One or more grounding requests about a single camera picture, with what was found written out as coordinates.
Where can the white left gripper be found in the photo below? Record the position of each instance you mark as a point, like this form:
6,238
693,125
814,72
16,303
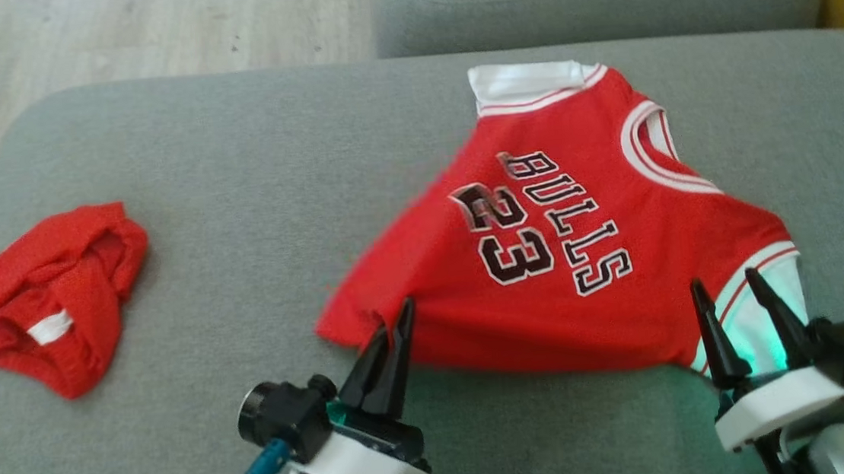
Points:
373,463

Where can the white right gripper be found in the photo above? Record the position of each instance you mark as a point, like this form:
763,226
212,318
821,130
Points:
780,400

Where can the red Bulls basketball jersey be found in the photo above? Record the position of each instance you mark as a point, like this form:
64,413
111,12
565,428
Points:
627,311

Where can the large grey fabric sofa seat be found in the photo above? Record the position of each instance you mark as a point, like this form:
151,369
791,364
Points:
236,207

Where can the red shorts with white stripes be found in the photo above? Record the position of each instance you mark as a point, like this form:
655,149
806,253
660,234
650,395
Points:
38,301

